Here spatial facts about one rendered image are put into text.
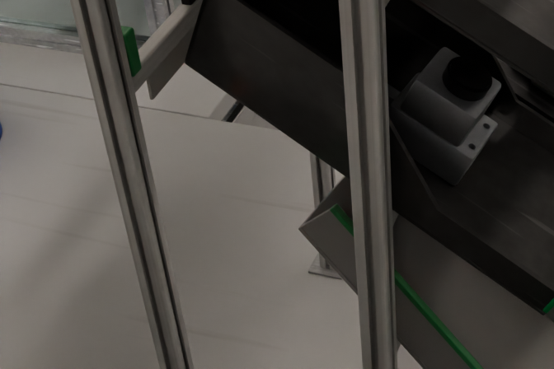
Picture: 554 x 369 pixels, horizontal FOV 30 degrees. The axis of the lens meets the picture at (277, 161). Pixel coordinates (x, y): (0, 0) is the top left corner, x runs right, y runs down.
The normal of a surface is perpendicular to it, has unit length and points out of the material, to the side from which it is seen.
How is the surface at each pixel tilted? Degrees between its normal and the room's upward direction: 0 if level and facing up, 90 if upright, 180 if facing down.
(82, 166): 0
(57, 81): 0
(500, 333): 45
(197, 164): 0
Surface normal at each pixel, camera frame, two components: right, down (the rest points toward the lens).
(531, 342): 0.53, -0.37
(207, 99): -0.09, -0.79
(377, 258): -0.38, 0.59
